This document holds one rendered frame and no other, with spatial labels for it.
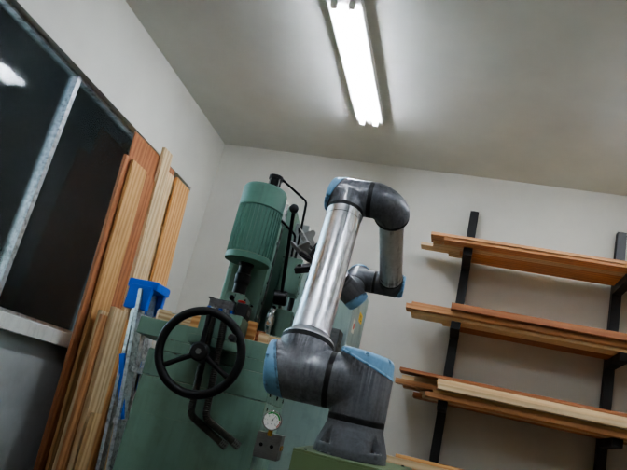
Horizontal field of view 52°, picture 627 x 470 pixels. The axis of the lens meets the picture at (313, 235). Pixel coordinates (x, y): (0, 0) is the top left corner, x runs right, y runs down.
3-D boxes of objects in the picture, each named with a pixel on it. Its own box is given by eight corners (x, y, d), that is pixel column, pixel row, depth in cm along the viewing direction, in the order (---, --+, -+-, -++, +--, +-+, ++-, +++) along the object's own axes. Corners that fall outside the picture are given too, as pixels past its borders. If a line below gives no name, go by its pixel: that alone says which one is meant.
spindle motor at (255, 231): (220, 253, 237) (242, 176, 245) (228, 265, 253) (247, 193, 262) (266, 262, 235) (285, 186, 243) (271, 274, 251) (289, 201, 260)
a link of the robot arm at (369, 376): (383, 424, 158) (397, 354, 162) (317, 408, 162) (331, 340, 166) (386, 423, 173) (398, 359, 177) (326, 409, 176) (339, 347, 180)
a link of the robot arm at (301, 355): (318, 395, 161) (378, 171, 200) (253, 380, 164) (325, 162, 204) (323, 415, 173) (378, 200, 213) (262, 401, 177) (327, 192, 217)
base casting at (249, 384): (140, 372, 217) (147, 346, 220) (180, 385, 272) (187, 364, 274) (267, 403, 212) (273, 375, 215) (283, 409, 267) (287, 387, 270)
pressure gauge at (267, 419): (258, 434, 203) (265, 407, 206) (259, 434, 207) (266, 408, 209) (277, 438, 203) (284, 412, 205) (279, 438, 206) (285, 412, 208)
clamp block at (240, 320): (194, 333, 211) (202, 307, 213) (202, 338, 224) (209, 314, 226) (237, 343, 209) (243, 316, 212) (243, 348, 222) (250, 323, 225)
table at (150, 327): (126, 327, 212) (132, 310, 214) (152, 339, 241) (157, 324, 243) (303, 367, 206) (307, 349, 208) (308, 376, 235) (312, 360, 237)
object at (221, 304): (206, 309, 214) (210, 293, 216) (213, 314, 225) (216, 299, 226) (243, 317, 213) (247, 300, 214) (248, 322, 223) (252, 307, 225)
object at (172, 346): (154, 348, 219) (158, 337, 220) (170, 355, 239) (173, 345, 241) (267, 374, 215) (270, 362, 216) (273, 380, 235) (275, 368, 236)
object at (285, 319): (263, 336, 251) (271, 306, 254) (266, 338, 257) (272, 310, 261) (286, 340, 250) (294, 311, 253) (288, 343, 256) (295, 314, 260)
